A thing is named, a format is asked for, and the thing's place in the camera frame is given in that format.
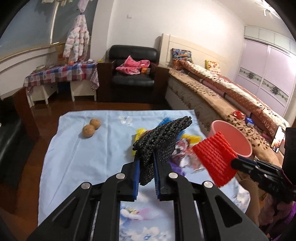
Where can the pink white puffer jacket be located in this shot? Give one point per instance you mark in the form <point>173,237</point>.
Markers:
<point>77,42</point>

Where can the maroon foil wrapper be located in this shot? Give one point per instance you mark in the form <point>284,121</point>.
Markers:
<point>179,155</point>

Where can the purple sleeve forearm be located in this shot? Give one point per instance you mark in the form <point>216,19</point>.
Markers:
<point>279,216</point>

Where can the yellow foam net sleeve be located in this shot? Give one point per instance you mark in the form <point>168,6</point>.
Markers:
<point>192,139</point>

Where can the brown walnut left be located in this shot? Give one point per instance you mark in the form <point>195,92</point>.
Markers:
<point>88,131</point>

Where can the red foam net sleeve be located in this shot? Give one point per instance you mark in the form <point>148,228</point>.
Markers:
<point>216,155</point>

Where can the blue tissue packet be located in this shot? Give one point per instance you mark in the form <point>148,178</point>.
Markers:
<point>249,122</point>

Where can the brown walnut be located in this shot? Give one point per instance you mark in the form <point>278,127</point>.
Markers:
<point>88,131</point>
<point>95,122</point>

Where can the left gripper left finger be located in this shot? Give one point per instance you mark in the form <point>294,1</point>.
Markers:
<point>136,175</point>

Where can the plaid covered side table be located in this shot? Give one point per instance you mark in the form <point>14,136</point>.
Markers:
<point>83,78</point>

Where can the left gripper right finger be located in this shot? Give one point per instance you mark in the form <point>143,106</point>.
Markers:
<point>156,174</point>

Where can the colourful patterned pillow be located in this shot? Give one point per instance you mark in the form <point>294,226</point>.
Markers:
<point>179,56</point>

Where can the black leather sofa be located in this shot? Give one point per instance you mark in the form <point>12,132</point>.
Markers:
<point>19,134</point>

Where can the purple foam net piece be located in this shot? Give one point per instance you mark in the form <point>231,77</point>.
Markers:
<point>176,168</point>

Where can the pink plastic bucket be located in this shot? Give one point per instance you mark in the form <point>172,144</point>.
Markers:
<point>235,137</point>

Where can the bed with brown cover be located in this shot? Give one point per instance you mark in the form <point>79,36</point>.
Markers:
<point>184,92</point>

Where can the pink clothing on armchair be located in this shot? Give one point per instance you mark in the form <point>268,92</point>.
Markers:
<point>132,67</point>

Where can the blue foam net sleeve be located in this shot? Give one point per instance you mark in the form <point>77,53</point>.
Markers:
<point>164,121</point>

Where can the light blue floral tablecloth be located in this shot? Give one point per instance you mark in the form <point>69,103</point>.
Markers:
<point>72,159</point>

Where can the black leather armchair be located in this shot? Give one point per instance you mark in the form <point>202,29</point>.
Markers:
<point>131,77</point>

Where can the rolled floral quilt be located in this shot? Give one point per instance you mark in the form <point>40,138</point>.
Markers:
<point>269,118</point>

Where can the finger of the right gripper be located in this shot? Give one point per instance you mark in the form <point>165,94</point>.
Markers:
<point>243,164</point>

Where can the yellow floral pillow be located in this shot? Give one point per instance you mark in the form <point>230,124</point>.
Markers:
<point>213,67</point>

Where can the clear pink printed wrapper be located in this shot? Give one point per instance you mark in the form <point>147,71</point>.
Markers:
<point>195,163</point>

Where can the red snack packet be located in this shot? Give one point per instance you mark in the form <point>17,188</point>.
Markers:
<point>239,115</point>

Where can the lilac wardrobe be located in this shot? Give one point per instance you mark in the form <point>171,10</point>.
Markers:
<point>267,67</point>

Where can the black foam net sleeve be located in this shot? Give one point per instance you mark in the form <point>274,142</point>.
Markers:
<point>161,141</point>

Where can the brown walnut right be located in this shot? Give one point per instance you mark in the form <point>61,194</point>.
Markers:
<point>95,122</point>

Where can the yellow foam net roll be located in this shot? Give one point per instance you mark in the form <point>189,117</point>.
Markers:
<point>139,133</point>

